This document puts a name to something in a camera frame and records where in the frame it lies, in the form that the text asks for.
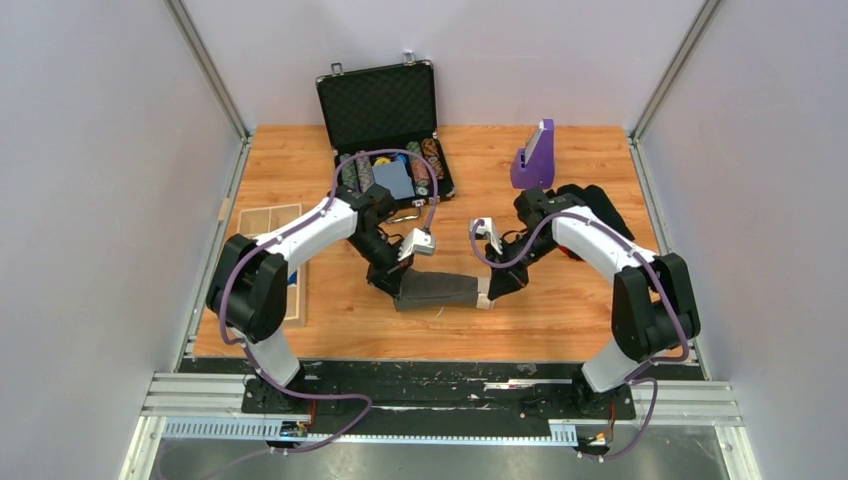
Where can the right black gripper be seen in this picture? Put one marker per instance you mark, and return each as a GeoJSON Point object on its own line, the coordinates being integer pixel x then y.
{"type": "Point", "coordinates": [505, 280]}

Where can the black underwear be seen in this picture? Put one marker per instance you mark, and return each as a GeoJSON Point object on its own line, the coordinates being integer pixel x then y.
{"type": "Point", "coordinates": [601, 205]}

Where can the red underwear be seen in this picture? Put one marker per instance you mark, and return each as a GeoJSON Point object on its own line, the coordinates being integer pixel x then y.
{"type": "Point", "coordinates": [570, 253]}

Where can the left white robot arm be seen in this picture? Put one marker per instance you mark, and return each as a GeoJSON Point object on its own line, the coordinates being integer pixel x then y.
{"type": "Point", "coordinates": [248, 289]}

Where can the purple card holder stand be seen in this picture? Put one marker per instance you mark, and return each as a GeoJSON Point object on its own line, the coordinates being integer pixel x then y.
{"type": "Point", "coordinates": [534, 164]}

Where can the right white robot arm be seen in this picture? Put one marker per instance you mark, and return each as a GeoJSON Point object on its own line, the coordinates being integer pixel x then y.
{"type": "Point", "coordinates": [653, 312]}

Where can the black poker chip case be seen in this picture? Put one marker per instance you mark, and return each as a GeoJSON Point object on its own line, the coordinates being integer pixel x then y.
{"type": "Point", "coordinates": [391, 112]}

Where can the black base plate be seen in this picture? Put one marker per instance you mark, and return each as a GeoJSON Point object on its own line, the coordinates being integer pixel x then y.
{"type": "Point", "coordinates": [412, 398]}

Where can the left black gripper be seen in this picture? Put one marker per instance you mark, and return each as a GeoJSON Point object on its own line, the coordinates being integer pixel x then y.
{"type": "Point", "coordinates": [388, 277]}

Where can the grey underwear white waistband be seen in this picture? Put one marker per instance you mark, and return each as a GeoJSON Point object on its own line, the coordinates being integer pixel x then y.
{"type": "Point", "coordinates": [425, 289]}

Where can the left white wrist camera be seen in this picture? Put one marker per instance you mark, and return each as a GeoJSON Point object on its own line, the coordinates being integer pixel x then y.
{"type": "Point", "coordinates": [418, 241]}

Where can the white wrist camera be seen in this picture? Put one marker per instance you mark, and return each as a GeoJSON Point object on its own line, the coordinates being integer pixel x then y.
{"type": "Point", "coordinates": [484, 228]}
{"type": "Point", "coordinates": [418, 241]}

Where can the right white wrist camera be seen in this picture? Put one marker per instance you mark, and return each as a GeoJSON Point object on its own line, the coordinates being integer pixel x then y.
{"type": "Point", "coordinates": [484, 228]}

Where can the wooden compartment tray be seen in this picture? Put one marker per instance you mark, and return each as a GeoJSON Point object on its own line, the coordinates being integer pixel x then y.
{"type": "Point", "coordinates": [254, 224]}

